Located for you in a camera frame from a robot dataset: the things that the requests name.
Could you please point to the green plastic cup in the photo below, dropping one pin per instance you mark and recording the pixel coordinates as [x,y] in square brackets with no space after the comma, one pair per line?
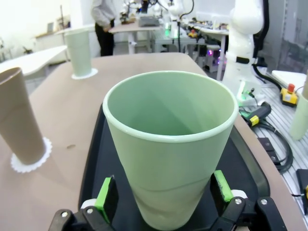
[299,118]
[168,168]
[79,53]

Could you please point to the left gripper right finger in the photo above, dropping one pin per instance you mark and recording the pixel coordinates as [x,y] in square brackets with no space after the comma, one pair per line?
[222,187]

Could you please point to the person in grey shirt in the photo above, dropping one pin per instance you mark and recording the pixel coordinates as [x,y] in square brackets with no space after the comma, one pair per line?
[103,24]

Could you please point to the grey slotted aluminium platform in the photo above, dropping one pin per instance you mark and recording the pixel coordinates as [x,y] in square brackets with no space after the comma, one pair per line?
[282,120]

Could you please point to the large white table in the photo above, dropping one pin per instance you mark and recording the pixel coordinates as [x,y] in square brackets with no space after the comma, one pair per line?
[31,60]

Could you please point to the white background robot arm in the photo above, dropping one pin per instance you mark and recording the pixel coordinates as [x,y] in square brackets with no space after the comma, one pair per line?
[175,12]

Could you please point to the black plastic tray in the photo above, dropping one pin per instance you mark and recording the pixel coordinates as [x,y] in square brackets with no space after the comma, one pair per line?
[101,154]

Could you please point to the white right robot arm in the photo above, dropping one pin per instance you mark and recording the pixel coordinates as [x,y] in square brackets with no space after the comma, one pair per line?
[243,36]

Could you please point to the yellow emergency stop button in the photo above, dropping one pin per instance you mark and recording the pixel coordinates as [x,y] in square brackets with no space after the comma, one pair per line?
[288,96]

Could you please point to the black yellow handheld scanner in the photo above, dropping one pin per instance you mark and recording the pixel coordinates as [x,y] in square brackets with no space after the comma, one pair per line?
[258,113]

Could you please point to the beige background desk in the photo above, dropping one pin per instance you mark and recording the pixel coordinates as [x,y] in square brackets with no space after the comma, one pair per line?
[134,29]

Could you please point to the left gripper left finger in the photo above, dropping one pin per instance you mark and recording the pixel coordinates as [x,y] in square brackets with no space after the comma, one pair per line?
[108,197]

